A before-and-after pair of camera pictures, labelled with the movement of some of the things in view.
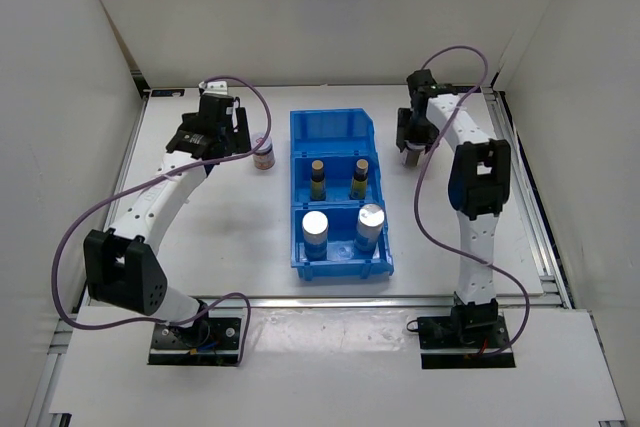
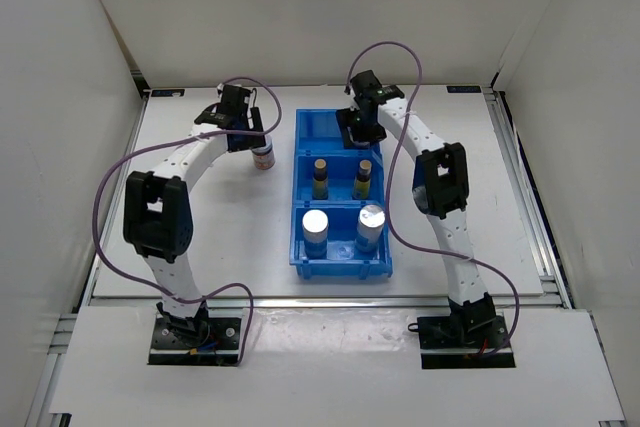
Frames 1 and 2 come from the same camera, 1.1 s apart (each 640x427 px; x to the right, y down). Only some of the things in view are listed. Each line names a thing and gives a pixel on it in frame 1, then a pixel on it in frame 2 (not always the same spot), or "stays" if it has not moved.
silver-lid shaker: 369,226 stays
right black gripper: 404,133 → 346,116
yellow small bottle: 317,184 stays
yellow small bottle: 360,182 stays
